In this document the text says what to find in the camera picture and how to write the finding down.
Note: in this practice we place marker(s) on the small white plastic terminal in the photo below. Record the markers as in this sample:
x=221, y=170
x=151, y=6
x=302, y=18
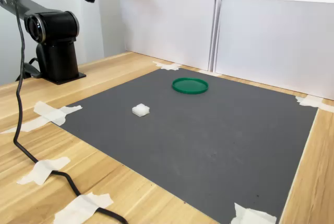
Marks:
x=141, y=110

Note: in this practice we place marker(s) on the round green lid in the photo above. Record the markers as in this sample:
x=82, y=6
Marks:
x=190, y=85

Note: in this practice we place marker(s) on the white partition board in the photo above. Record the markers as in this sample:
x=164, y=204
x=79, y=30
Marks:
x=274, y=38
x=169, y=25

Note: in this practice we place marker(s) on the white tape piece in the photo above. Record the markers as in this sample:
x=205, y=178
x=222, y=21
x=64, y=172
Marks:
x=52, y=114
x=310, y=101
x=41, y=169
x=250, y=216
x=167, y=65
x=81, y=207

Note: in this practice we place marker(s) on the dark grey mat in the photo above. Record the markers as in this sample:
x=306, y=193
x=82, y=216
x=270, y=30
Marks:
x=208, y=143

